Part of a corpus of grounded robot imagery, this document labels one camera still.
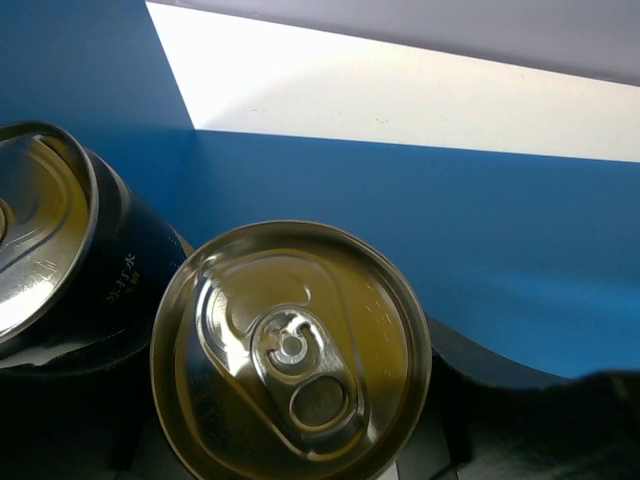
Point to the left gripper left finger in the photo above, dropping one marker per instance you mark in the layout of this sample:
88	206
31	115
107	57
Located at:
96	426

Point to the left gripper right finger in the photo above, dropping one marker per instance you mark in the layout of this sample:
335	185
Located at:
488	417

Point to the blue and yellow shelf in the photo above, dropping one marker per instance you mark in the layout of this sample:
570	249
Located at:
508	196

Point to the black gold can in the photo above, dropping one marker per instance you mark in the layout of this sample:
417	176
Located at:
289	350
84	260

